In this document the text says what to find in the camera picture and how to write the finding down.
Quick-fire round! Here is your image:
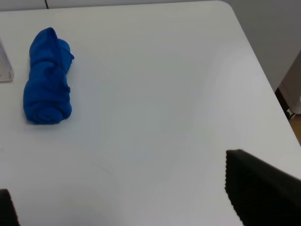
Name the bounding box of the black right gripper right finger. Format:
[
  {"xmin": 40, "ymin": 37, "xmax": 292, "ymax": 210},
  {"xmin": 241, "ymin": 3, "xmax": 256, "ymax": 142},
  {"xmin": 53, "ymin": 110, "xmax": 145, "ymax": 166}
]
[{"xmin": 225, "ymin": 149, "xmax": 301, "ymax": 226}]

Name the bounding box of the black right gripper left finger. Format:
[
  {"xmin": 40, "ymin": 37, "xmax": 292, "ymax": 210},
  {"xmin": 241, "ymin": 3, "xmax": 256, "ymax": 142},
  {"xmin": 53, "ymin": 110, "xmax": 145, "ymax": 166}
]
[{"xmin": 0, "ymin": 189, "xmax": 20, "ymax": 226}]

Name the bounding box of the blue rolled towel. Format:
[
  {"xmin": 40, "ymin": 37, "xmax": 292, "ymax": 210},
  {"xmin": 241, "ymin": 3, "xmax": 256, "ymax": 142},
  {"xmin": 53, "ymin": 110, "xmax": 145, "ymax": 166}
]
[{"xmin": 23, "ymin": 27, "xmax": 74, "ymax": 125}]

